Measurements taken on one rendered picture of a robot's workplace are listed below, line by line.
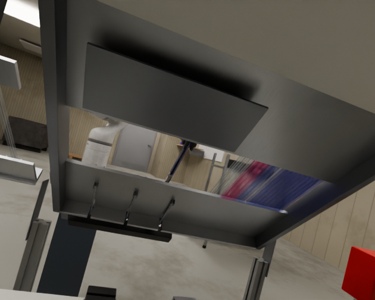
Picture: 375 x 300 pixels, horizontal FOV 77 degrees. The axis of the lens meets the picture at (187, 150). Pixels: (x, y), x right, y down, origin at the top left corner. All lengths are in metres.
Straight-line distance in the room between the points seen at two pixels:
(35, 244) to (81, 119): 8.13
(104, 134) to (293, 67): 1.11
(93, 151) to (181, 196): 0.64
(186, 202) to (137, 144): 8.32
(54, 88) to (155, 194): 0.39
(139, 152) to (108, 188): 8.34
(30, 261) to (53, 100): 0.52
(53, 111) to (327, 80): 0.42
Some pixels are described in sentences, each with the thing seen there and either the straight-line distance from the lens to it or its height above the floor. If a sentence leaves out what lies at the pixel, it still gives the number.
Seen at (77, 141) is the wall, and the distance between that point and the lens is 8.88.
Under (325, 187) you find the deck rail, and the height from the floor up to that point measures 0.95.
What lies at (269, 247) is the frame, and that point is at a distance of 0.99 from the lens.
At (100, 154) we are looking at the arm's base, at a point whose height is 0.84.
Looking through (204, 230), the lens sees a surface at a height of 0.70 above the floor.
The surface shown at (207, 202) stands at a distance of 0.72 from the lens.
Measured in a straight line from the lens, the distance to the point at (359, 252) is 1.07.
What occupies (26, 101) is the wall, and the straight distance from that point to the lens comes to 9.07.
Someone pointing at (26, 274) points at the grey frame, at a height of 0.49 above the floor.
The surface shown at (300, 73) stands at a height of 1.00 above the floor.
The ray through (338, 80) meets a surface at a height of 1.00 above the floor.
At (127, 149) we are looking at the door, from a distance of 8.94.
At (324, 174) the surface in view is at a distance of 0.69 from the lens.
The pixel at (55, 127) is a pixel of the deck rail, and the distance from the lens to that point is 0.51.
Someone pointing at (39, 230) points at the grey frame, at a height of 0.62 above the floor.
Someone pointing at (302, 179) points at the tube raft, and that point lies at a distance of 0.70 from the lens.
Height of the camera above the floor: 0.93
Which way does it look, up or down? 2 degrees up
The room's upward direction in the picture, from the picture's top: 15 degrees clockwise
